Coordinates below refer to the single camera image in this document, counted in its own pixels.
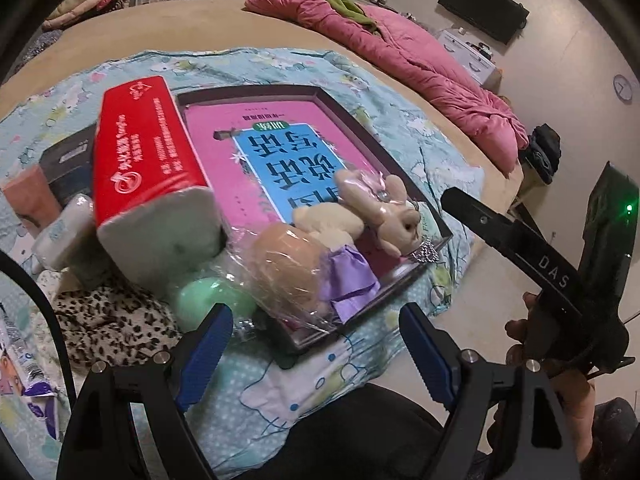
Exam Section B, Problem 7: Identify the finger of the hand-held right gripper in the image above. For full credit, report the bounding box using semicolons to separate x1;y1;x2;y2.
441;187;527;257

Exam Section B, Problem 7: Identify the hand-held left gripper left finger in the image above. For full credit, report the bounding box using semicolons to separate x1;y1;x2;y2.
60;302;236;480

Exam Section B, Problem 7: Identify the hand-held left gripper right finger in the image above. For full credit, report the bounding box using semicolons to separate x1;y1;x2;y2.
399;302;583;480

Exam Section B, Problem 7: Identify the leopard print cloth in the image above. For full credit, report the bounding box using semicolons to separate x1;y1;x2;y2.
50;280;183;368

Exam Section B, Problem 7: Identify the peach plush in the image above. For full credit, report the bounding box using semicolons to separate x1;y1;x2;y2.
225;222;351;333

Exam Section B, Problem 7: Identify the dark box tray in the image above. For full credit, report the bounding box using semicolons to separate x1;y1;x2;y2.
172;85;453;356

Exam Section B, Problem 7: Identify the cream bear with purple ribbon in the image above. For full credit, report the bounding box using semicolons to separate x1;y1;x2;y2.
291;205;383;323

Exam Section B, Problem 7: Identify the white packet with purple end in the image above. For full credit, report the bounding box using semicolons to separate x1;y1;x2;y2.
0;305;63;443

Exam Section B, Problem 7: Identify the person's right hand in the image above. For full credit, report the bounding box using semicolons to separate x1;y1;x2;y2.
504;292;601;466

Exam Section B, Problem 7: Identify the green egg-shaped sponge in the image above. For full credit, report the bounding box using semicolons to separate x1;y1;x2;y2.
172;277;258;333

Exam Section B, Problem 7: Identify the light blue cat print blanket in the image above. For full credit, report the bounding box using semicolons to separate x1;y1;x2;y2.
0;49;488;480

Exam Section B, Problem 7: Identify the dark clothes pile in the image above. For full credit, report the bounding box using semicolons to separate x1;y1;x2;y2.
520;124;563;186

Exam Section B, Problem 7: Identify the dark cloth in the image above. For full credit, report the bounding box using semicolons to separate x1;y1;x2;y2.
280;382;451;480

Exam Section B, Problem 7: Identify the pink quilt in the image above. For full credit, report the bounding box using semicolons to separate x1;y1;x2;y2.
244;0;530;171

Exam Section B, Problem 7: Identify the white drawer cabinet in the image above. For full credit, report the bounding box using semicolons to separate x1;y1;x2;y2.
435;25;503;86

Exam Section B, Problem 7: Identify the small white tissue packet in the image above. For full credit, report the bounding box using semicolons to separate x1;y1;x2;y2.
31;194;98;271

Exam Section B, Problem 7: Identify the pink book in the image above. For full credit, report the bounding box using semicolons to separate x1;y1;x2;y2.
182;100;401;281

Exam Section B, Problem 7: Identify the red tissue pack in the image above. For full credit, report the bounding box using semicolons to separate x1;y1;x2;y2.
92;76;225;286

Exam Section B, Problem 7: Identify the black box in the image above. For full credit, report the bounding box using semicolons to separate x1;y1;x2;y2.
39;137;98;206

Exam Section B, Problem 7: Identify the pink packet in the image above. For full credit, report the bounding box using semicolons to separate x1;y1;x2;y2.
0;165;63;236

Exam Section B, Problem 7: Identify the green garment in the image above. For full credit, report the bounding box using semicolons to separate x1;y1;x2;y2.
302;0;381;31

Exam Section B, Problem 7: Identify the beige bed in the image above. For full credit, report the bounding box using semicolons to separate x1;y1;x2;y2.
0;0;526;201

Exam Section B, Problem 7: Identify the black cable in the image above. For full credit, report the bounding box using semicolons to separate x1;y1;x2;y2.
0;250;81;411

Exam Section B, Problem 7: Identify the round wall clock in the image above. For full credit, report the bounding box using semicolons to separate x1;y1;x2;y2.
612;74;635;106

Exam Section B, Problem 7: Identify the black wall television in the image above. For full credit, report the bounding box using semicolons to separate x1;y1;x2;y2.
437;0;531;46

